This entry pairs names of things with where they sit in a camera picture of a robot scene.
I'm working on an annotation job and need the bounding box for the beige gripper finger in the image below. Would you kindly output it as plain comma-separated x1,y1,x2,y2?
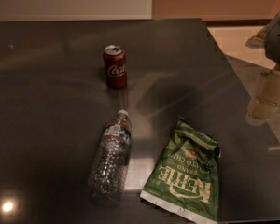
247,96,280,120
259,63,280,106

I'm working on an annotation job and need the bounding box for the red Coca-Cola can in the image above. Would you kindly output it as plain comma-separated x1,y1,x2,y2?
103,45,127,89

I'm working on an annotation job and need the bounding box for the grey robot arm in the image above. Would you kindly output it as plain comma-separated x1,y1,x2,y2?
246,10,280,123

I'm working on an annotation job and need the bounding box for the green jalapeno chip bag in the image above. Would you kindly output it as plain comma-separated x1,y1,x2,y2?
140,118,220,224

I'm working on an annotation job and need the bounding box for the clear plastic water bottle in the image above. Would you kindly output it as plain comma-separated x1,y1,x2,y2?
88,110,132,203

